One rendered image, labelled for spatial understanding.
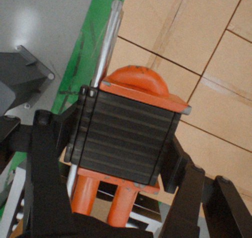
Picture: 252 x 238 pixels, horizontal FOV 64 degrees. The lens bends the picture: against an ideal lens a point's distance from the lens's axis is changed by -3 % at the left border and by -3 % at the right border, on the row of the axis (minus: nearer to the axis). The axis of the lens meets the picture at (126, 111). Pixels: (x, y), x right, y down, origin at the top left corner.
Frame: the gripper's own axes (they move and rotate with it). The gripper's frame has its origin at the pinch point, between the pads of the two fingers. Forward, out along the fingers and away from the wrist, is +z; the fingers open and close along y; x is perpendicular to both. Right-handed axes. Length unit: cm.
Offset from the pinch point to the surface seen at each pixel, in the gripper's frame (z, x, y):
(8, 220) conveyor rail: 61, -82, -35
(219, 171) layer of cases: 67, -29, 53
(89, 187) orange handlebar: -0.3, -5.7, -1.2
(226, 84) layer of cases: 67, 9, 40
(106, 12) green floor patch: 121, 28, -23
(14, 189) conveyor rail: 61, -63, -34
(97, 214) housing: 0.9, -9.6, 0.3
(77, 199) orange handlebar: -0.2, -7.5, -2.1
